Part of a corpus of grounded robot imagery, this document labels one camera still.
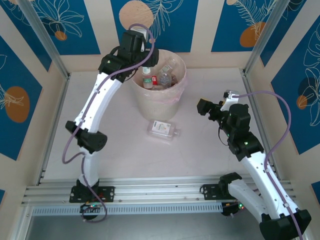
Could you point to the aluminium side rail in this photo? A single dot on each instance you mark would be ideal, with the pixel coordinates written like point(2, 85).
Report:
point(248, 80)
point(60, 105)

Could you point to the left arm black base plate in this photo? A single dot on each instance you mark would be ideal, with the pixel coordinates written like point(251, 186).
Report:
point(107, 193)

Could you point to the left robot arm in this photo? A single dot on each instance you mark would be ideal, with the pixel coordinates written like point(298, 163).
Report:
point(100, 100)

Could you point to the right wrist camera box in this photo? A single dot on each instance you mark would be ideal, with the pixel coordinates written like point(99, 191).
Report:
point(230, 96)

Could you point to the green neck clear bottle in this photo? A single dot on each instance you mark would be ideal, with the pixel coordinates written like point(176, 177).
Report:
point(164, 79)

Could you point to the flat square clear bottle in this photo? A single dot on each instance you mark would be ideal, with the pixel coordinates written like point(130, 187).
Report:
point(160, 127)

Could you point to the aluminium mounting rail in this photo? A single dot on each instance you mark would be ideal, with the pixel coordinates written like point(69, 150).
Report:
point(160, 190)

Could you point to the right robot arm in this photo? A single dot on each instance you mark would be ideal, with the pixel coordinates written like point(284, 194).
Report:
point(263, 175)

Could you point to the cream plastic bin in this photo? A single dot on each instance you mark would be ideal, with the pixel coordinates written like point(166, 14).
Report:
point(155, 107)

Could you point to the pink translucent bin liner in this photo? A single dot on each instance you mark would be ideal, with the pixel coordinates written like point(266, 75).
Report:
point(184, 83)

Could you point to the aluminium frame post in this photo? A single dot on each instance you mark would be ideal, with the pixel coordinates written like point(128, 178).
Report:
point(50, 45)
point(265, 37)

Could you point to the grey metal sheet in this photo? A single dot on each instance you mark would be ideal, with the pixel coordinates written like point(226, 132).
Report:
point(160, 230)

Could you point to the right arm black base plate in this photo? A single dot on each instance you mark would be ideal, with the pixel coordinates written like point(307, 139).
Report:
point(210, 191)

